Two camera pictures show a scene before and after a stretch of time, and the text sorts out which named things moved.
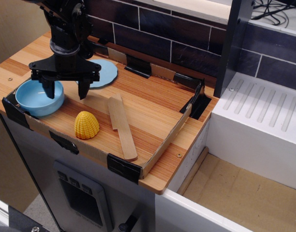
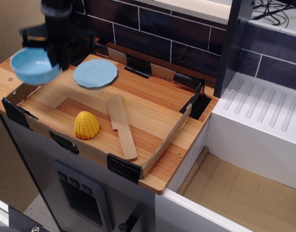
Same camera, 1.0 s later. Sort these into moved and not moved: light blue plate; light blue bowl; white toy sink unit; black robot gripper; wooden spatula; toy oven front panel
Moved: light blue bowl; black robot gripper
Not moved: toy oven front panel; wooden spatula; light blue plate; white toy sink unit
